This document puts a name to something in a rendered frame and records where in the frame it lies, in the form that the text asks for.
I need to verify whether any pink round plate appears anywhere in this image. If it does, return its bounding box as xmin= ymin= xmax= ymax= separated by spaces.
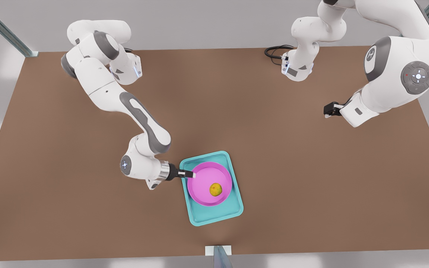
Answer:
xmin=187 ymin=162 xmax=233 ymax=207

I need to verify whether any teal rectangular tray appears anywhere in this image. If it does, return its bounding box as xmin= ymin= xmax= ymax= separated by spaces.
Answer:
xmin=179 ymin=150 xmax=244 ymax=227

